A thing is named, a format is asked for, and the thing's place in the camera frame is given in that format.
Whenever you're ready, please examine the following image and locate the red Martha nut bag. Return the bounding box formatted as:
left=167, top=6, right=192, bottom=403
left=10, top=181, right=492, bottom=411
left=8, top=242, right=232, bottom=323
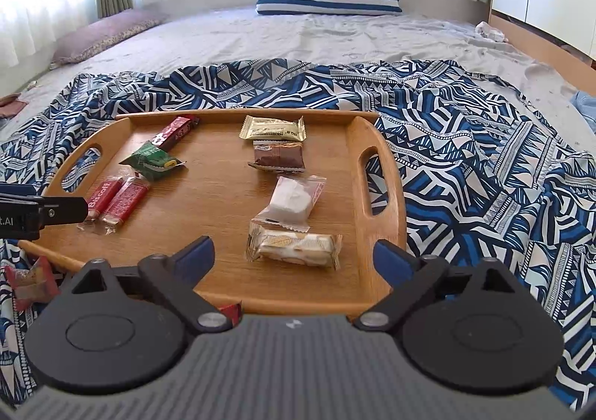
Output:
left=218, top=302, right=244, bottom=327

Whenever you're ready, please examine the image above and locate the pink white pastry packet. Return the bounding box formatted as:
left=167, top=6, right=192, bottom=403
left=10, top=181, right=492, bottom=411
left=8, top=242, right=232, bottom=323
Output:
left=2, top=256, right=60, bottom=312

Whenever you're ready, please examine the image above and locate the red Biscoff biscuit packet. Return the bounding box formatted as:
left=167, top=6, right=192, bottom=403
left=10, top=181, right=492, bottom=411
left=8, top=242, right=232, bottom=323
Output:
left=86, top=176, right=124, bottom=222

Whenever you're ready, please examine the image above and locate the red clear cracker packet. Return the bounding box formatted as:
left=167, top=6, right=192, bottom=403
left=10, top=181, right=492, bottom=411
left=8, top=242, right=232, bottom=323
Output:
left=98, top=176, right=150, bottom=235

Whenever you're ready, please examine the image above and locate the cream sandwich biscuit packet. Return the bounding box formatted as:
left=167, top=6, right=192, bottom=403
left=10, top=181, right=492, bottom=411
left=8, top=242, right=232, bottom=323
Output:
left=244, top=222, right=342, bottom=270

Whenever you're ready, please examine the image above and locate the green pea snack packet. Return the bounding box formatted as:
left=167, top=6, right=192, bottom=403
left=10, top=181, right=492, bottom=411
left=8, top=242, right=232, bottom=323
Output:
left=119, top=141, right=185, bottom=182

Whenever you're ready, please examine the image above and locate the white pastry clear packet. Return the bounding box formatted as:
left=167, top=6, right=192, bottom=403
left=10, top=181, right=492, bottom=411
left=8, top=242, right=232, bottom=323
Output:
left=253, top=175, right=326, bottom=232

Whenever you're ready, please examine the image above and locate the red chocolate bar wrapper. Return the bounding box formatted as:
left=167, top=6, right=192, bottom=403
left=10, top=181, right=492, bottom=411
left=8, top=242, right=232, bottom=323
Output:
left=149, top=115, right=200, bottom=152

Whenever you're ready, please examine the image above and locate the brown chocolate cake packet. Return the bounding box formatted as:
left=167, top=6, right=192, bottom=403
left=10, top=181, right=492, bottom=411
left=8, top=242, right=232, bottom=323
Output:
left=248, top=141, right=305, bottom=173

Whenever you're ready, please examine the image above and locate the gold foil snack packet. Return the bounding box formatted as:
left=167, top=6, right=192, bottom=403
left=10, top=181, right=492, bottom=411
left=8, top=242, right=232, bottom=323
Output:
left=240, top=115, right=307, bottom=143

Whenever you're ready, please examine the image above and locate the blue white patterned blanket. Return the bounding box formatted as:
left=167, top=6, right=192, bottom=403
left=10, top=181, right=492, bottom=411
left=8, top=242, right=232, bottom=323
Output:
left=1, top=59, right=595, bottom=410

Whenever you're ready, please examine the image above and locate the wooden serving tray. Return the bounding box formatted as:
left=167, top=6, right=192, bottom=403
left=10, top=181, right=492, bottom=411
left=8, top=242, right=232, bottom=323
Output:
left=21, top=108, right=407, bottom=316

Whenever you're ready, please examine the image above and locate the mauve floral pillow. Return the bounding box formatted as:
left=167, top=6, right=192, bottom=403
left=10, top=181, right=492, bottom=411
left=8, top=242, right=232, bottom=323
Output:
left=50, top=9, right=168, bottom=69

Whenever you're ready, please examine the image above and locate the grey bed sheet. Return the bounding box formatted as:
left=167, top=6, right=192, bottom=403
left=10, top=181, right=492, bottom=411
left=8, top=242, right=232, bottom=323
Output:
left=1, top=9, right=595, bottom=152

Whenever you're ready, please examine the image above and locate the light blue cloth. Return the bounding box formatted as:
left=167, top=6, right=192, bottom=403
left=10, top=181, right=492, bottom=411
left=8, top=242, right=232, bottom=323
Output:
left=570, top=90, right=596, bottom=134

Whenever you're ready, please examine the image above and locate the striped blue white pillow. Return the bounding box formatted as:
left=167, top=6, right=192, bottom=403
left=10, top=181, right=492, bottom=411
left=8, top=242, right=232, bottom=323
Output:
left=256, top=0, right=402, bottom=16

